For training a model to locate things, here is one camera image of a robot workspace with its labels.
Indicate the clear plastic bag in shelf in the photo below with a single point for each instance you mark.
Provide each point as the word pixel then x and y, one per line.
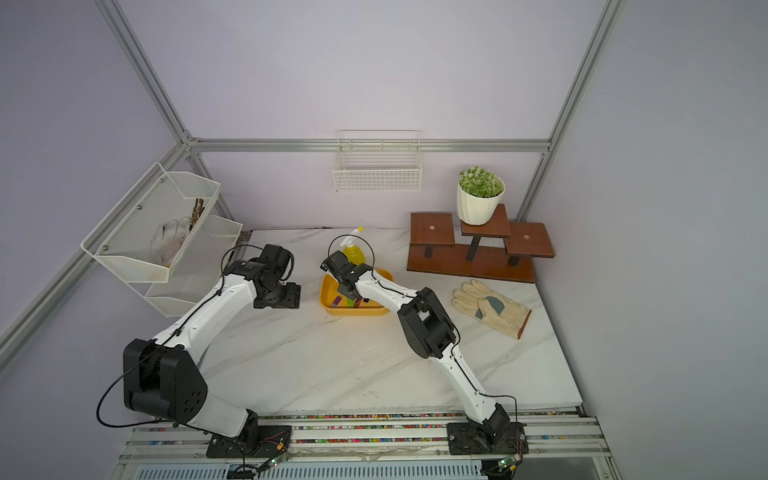
pixel 168 240

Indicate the beige work glove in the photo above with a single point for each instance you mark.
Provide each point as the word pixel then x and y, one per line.
pixel 491 308

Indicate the white mesh two-tier shelf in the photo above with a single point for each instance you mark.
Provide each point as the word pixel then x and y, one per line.
pixel 121 241

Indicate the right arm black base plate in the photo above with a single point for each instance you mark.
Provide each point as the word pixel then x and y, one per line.
pixel 469 439

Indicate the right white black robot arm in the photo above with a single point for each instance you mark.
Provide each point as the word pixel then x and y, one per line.
pixel 430 333

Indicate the yellow green spray bottle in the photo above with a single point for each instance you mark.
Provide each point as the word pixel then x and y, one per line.
pixel 350 249

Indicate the white pot green plant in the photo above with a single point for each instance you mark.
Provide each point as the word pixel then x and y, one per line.
pixel 479 191

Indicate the yellow plastic storage box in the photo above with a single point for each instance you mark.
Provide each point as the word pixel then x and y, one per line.
pixel 329 292

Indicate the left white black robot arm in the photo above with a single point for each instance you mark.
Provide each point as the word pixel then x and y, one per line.
pixel 161 376

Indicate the aluminium rail base frame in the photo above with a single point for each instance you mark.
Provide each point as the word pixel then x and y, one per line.
pixel 560 444

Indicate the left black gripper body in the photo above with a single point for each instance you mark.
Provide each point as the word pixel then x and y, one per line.
pixel 283 297

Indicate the white wire wall basket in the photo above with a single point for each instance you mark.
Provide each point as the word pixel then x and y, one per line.
pixel 385 161

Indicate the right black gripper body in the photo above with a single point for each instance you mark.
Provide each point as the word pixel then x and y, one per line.
pixel 342 289

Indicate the brown wooden tiered stand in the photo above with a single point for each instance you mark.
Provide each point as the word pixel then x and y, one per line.
pixel 500 249

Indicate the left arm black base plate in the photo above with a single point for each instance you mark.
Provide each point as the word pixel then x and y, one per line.
pixel 261 441

